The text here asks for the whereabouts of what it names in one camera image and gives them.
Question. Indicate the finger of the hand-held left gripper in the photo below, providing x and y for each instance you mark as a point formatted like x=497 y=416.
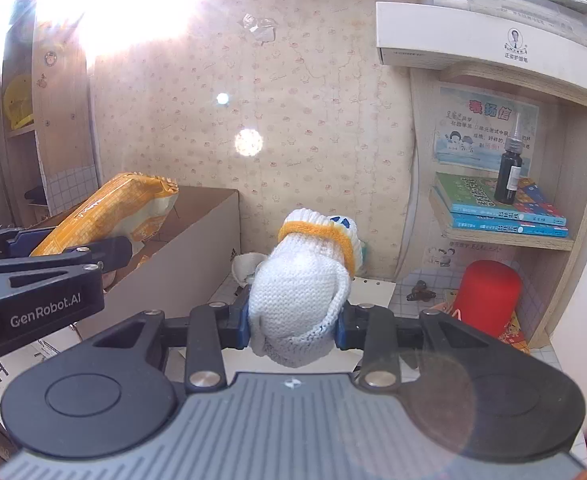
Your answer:
x=108 y=252
x=28 y=242

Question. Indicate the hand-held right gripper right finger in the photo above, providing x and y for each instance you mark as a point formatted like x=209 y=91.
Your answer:
x=344 y=329

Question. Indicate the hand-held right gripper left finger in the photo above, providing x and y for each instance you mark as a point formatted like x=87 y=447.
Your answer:
x=241 y=322

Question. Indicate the yellow snack packet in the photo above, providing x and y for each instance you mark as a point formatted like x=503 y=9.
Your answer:
x=108 y=210

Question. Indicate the white glove yellow cuff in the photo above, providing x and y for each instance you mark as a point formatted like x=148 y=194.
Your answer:
x=246 y=267
x=298 y=290

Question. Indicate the cardboard box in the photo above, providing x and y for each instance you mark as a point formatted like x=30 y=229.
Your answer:
x=188 y=270

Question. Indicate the white gridded desktop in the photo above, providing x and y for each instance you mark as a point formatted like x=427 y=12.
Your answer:
x=446 y=296

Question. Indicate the white paper black writing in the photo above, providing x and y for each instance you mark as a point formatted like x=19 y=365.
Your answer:
x=48 y=347

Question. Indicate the white hole-punched sheet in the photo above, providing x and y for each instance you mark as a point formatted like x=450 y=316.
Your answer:
x=376 y=291

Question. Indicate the brown hair clip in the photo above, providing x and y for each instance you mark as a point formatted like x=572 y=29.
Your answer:
x=420 y=292

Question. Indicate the yellow plastic object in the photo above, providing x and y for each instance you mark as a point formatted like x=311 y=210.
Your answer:
x=18 y=102

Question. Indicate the red cylinder speaker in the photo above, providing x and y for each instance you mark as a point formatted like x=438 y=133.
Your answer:
x=488 y=300

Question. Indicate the red patterned book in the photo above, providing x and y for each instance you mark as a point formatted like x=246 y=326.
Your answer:
x=516 y=337

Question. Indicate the black ink bottle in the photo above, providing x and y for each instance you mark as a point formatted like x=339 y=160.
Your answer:
x=509 y=170

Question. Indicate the wooden shelf unit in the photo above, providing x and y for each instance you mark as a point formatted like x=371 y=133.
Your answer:
x=581 y=210

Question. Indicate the clear tape patch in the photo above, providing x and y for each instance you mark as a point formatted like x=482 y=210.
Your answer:
x=259 y=27

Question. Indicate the white carton portrait label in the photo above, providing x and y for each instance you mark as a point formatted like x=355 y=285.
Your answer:
x=448 y=35

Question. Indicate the cartoon wall sticker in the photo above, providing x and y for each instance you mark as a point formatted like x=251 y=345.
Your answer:
x=443 y=256

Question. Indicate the white wall pipe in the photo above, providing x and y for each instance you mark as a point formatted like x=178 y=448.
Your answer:
x=414 y=185

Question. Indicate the blue wall poster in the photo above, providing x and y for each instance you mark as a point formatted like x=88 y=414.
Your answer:
x=473 y=130

